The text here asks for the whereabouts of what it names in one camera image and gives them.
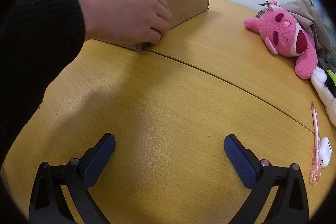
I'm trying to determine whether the black sleeve forearm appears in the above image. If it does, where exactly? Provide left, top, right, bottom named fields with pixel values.
left=1, top=0, right=85, bottom=159

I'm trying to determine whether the person's left hand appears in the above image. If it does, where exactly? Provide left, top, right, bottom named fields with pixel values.
left=78, top=0, right=173, bottom=46

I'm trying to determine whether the pink pen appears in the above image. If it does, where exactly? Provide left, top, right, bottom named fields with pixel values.
left=309, top=102, right=322, bottom=184

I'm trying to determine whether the white earbuds case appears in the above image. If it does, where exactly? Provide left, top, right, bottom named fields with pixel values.
left=319, top=137, right=333, bottom=168

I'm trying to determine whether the white panda plush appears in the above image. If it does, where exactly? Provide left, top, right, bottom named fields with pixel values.
left=310, top=67, right=336, bottom=126

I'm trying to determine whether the pink bear plush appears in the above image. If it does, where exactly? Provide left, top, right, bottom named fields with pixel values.
left=243, top=0, right=318, bottom=80

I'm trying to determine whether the grey beige cloth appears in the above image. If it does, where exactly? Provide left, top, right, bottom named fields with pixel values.
left=279, top=0, right=333, bottom=63

